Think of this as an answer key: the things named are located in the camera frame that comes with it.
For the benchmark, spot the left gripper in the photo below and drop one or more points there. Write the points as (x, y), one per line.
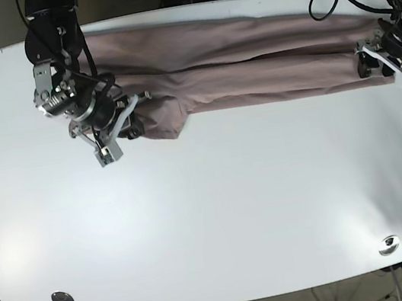
(382, 52)

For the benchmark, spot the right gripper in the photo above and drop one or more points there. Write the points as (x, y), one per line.
(96, 117)

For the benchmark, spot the pink T-shirt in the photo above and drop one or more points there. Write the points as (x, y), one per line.
(194, 67)

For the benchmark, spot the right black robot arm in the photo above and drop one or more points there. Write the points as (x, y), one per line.
(68, 84)

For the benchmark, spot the left metal table grommet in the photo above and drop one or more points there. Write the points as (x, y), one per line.
(61, 296)

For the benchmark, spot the metal table grommet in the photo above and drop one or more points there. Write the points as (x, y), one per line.
(388, 245)
(61, 296)

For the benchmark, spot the right metal table grommet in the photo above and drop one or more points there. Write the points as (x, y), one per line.
(388, 245)

